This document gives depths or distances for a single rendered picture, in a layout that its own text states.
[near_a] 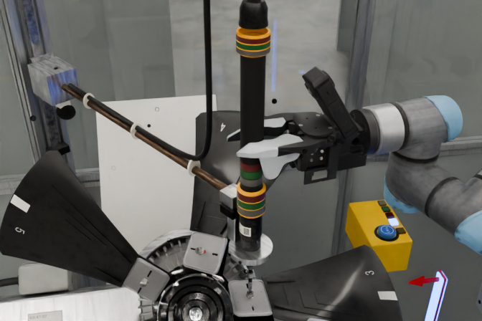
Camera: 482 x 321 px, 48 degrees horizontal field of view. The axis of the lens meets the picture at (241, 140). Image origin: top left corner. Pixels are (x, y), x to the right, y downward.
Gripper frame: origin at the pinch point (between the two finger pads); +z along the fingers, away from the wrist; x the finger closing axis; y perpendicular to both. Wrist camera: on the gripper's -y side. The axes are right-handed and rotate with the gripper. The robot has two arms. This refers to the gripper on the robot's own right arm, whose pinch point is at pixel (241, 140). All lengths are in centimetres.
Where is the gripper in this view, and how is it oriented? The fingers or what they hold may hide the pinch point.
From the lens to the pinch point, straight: 75.7
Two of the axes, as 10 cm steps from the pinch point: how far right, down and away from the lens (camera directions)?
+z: -9.5, 1.6, -2.8
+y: -0.1, 8.6, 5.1
